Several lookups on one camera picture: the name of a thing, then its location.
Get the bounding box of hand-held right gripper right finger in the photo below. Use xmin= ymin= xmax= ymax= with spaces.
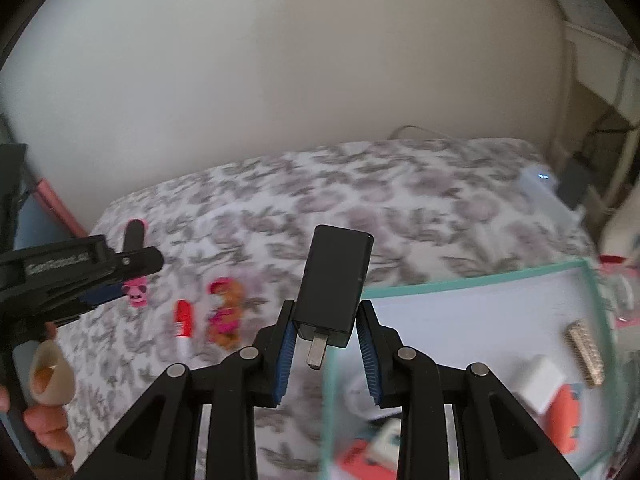
xmin=356 ymin=300 xmax=576 ymax=480

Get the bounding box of beige rubber ring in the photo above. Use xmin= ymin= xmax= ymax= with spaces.
xmin=28 ymin=339 xmax=76 ymax=407

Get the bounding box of thin grey cable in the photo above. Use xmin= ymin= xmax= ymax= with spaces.
xmin=389 ymin=125 xmax=443 ymax=140

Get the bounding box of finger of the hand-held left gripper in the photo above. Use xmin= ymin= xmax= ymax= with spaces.
xmin=114 ymin=246 xmax=166 ymax=282
xmin=75 ymin=282 xmax=132 ymax=312

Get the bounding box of greek-key patterned lighter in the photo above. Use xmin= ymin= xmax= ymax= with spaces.
xmin=565 ymin=321 xmax=606 ymax=389

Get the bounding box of dark blue panel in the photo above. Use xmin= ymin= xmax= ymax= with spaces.
xmin=10 ymin=194 xmax=87 ymax=256

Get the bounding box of pink and orange toy figure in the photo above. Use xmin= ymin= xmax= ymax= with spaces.
xmin=206 ymin=278 xmax=247 ymax=352

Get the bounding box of white rectangular block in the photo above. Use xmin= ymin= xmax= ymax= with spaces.
xmin=512 ymin=355 xmax=569 ymax=414

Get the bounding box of pink wrist watch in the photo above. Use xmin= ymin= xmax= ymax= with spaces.
xmin=122 ymin=217 xmax=151 ymax=311

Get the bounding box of red lipstick tube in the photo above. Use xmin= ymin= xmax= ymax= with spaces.
xmin=172 ymin=299 xmax=195 ymax=361

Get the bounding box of black charger plug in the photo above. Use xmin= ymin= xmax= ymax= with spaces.
xmin=291 ymin=225 xmax=375 ymax=372

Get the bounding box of white power strip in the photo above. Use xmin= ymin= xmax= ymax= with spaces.
xmin=520 ymin=165 xmax=586 ymax=227

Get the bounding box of pink frame edge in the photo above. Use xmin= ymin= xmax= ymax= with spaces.
xmin=34 ymin=177 xmax=92 ymax=241

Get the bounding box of teal cardboard box tray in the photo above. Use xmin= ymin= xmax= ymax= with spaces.
xmin=320 ymin=257 xmax=623 ymax=480

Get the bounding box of white wrist band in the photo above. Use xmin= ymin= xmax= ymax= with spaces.
xmin=345 ymin=375 xmax=401 ymax=419

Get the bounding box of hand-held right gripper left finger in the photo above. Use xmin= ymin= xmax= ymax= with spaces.
xmin=72 ymin=299 xmax=298 ymax=480

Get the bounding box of black cable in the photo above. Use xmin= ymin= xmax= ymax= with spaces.
xmin=580 ymin=127 xmax=640 ymax=166

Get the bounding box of floral blanket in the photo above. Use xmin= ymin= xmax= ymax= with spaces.
xmin=65 ymin=137 xmax=601 ymax=480

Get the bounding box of black power adapter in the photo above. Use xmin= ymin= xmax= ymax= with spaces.
xmin=557 ymin=160 xmax=594 ymax=211

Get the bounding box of person's left hand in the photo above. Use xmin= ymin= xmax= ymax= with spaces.
xmin=0 ymin=322 xmax=77 ymax=461

